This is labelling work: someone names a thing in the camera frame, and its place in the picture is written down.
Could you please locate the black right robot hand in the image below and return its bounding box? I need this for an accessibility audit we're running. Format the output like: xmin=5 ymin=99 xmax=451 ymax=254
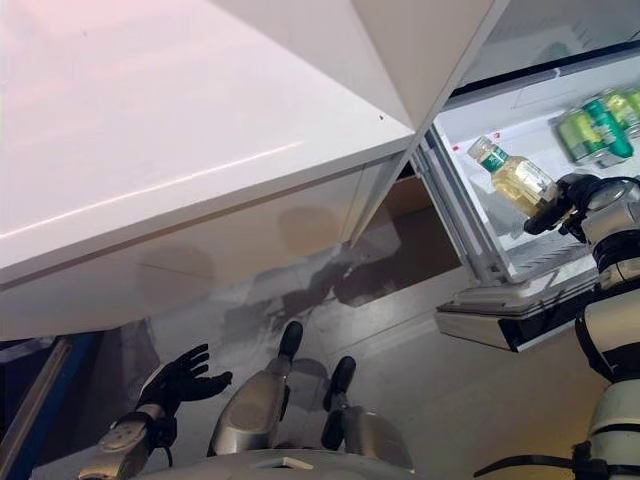
xmin=523 ymin=173 xmax=601 ymax=244

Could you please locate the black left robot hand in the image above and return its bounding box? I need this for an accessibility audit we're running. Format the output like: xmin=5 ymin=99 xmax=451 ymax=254
xmin=137 ymin=343 xmax=234 ymax=416

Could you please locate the clear yellow tea bottle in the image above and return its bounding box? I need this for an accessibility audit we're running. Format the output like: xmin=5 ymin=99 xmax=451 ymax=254
xmin=466 ymin=135 xmax=560 ymax=219

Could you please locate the white fridge drawer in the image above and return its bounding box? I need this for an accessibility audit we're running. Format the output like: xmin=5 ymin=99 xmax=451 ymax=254
xmin=417 ymin=59 xmax=640 ymax=354

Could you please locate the green drink can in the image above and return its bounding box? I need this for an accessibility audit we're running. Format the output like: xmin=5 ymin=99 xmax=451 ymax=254
xmin=579 ymin=97 xmax=634 ymax=159
xmin=604 ymin=88 xmax=640 ymax=142
xmin=556 ymin=110 xmax=601 ymax=165

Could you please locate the silver left robot leg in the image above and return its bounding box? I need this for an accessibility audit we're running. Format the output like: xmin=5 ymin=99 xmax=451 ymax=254
xmin=207 ymin=319 xmax=306 ymax=459

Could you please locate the silver robot leg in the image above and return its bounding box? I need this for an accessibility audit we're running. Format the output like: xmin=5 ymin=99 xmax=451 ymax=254
xmin=319 ymin=355 xmax=416 ymax=474
xmin=207 ymin=319 xmax=306 ymax=459

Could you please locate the grey robot torso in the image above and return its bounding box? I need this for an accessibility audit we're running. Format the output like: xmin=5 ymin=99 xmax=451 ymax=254
xmin=164 ymin=447 xmax=416 ymax=480

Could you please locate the silver right robot leg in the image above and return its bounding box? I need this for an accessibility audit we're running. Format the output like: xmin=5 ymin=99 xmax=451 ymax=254
xmin=319 ymin=355 xmax=416 ymax=474

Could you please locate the white beige counter cabinet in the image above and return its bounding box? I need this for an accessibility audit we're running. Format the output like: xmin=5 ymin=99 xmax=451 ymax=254
xmin=0 ymin=0 xmax=511 ymax=344

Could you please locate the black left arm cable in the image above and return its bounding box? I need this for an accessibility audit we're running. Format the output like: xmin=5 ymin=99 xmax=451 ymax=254
xmin=153 ymin=418 xmax=180 ymax=469

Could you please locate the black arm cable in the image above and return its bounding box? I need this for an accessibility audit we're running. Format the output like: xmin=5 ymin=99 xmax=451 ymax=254
xmin=153 ymin=418 xmax=180 ymax=469
xmin=472 ymin=438 xmax=610 ymax=480

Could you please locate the blue metal frame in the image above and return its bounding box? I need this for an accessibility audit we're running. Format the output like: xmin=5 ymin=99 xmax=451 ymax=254
xmin=0 ymin=332 xmax=104 ymax=480

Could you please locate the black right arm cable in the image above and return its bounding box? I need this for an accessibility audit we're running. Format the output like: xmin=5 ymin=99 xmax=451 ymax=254
xmin=472 ymin=438 xmax=610 ymax=480

